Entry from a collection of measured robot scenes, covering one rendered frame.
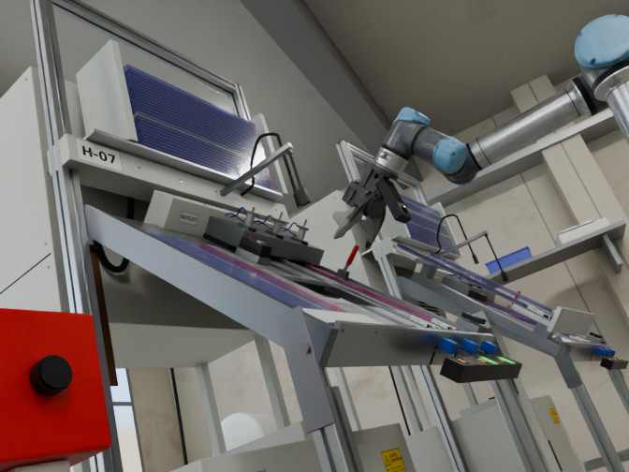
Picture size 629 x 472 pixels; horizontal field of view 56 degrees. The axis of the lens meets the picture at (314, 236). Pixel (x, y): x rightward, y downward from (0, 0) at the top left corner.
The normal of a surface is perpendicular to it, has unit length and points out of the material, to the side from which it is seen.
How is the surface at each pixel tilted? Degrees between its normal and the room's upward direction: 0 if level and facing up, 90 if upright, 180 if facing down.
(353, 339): 134
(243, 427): 90
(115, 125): 90
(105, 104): 90
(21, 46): 180
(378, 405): 90
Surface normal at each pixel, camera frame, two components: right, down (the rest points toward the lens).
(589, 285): -0.41, -0.25
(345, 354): 0.74, 0.29
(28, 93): -0.58, -0.16
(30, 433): 0.76, -0.45
